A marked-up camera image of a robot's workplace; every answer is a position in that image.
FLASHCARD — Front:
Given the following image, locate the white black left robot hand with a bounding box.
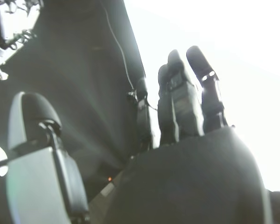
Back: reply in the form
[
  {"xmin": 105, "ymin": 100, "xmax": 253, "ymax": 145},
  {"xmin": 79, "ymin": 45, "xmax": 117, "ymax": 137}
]
[{"xmin": 6, "ymin": 45, "xmax": 271, "ymax": 224}]

